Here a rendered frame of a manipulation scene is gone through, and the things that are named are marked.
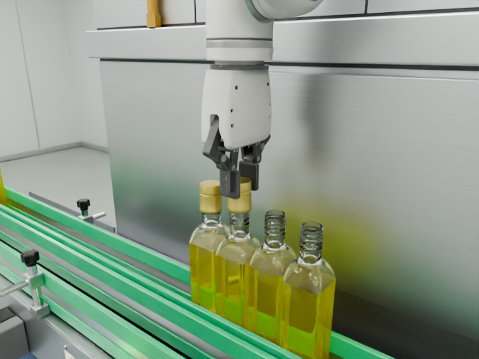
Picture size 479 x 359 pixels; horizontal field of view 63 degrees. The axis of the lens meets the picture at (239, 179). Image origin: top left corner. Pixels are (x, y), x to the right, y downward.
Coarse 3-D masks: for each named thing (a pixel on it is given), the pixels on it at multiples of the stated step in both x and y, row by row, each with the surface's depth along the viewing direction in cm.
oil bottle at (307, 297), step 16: (288, 272) 51; (304, 272) 50; (320, 272) 49; (288, 288) 51; (304, 288) 49; (320, 288) 49; (288, 304) 52; (304, 304) 50; (320, 304) 49; (288, 320) 52; (304, 320) 51; (320, 320) 50; (288, 336) 53; (304, 336) 51; (320, 336) 52; (304, 352) 52; (320, 352) 53
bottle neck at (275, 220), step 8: (264, 216) 53; (272, 216) 55; (280, 216) 54; (264, 224) 54; (272, 224) 53; (280, 224) 53; (264, 232) 54; (272, 232) 53; (280, 232) 53; (264, 240) 54; (272, 240) 53; (280, 240) 53; (272, 248) 54; (280, 248) 54
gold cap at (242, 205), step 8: (240, 184) 54; (248, 184) 54; (240, 192) 54; (248, 192) 55; (232, 200) 55; (240, 200) 55; (248, 200) 55; (232, 208) 55; (240, 208) 55; (248, 208) 55
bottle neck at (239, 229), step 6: (234, 216) 56; (240, 216) 56; (246, 216) 56; (234, 222) 56; (240, 222) 56; (246, 222) 56; (234, 228) 56; (240, 228) 56; (246, 228) 57; (234, 234) 57; (240, 234) 56; (246, 234) 57
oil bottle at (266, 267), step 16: (256, 256) 54; (272, 256) 53; (288, 256) 54; (256, 272) 55; (272, 272) 53; (256, 288) 55; (272, 288) 53; (256, 304) 56; (272, 304) 54; (256, 320) 57; (272, 320) 55; (272, 336) 56
